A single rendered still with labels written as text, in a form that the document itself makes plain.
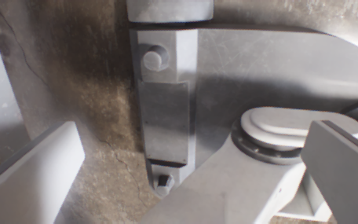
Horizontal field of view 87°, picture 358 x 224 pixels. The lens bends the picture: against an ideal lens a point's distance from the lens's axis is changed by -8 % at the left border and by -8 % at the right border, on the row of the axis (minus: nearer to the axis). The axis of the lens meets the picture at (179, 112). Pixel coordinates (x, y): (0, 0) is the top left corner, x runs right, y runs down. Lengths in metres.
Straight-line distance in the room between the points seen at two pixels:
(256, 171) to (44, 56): 0.81
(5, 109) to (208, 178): 0.32
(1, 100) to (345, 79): 0.62
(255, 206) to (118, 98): 0.61
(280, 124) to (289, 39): 0.18
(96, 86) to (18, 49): 0.36
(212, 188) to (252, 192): 0.05
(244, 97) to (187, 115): 0.14
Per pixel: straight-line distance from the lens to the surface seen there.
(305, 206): 0.50
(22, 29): 0.95
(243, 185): 0.31
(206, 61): 0.46
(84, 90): 0.85
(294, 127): 0.36
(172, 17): 0.43
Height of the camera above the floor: 0.61
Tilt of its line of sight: 59 degrees down
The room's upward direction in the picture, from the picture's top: 155 degrees counter-clockwise
